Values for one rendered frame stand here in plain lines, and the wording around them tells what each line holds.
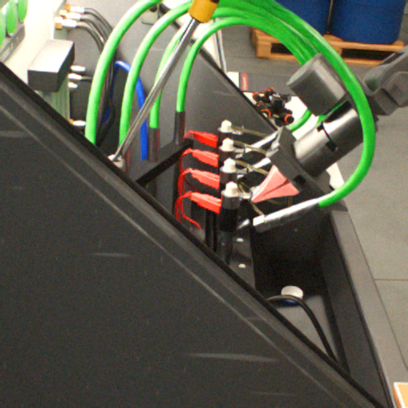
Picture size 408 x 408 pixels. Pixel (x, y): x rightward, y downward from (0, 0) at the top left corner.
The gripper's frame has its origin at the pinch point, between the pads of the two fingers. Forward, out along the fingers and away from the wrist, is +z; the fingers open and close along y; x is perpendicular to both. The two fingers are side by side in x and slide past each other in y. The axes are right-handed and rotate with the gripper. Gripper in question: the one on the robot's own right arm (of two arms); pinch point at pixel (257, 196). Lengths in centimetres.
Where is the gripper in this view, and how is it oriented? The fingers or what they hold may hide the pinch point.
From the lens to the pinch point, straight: 103.8
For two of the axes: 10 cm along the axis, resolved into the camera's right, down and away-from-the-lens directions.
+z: -7.1, 5.5, 4.4
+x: -1.7, 4.7, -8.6
